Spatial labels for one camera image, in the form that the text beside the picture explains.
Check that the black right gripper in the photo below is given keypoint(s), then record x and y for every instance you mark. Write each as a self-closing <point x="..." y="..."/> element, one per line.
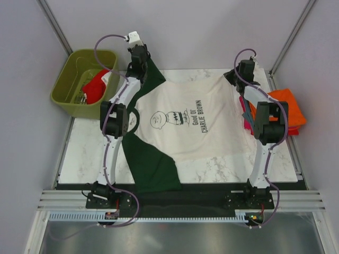
<point x="228" y="76"/>

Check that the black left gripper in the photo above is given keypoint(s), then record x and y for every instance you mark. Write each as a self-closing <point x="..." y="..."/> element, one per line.
<point x="146" y="54"/>

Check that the cream green Charlie Brown shirt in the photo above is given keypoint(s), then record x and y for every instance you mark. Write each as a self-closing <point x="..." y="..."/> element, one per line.
<point x="177" y="122"/>

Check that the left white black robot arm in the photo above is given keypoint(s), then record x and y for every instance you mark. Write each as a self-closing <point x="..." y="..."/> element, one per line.
<point x="114" y="124"/>

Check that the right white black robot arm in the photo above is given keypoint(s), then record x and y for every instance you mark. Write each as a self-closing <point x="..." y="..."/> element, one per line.
<point x="269" y="122"/>

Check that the teal folded shirt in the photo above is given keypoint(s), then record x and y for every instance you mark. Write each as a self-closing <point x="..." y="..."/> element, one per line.
<point x="247" y="112"/>

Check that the red shirt in bin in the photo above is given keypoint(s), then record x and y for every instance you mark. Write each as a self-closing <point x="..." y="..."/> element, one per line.
<point x="95" y="89"/>

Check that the pink folded shirt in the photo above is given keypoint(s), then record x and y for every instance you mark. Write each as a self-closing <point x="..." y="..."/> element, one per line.
<point x="247" y="125"/>

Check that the orange folded shirt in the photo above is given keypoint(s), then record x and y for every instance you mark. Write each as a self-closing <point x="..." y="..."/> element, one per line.
<point x="295" y="117"/>

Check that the red folded shirt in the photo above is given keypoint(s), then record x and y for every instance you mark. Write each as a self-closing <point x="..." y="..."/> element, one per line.
<point x="294" y="130"/>

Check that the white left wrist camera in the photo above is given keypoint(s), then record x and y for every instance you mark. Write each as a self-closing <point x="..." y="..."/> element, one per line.
<point x="133" y="39"/>

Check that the right aluminium frame post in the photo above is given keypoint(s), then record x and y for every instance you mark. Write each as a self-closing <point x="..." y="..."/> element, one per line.
<point x="292" y="36"/>

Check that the aluminium frame post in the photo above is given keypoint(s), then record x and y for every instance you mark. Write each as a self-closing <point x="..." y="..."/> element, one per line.
<point x="292" y="36"/>
<point x="55" y="25"/>

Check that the left aluminium frame post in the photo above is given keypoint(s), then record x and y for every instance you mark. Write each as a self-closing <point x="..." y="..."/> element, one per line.
<point x="55" y="25"/>

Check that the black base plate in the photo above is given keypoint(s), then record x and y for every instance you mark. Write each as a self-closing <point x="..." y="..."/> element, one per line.
<point x="191" y="199"/>

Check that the white slotted cable duct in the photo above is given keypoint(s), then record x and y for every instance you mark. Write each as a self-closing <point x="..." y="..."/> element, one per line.
<point x="107" y="217"/>

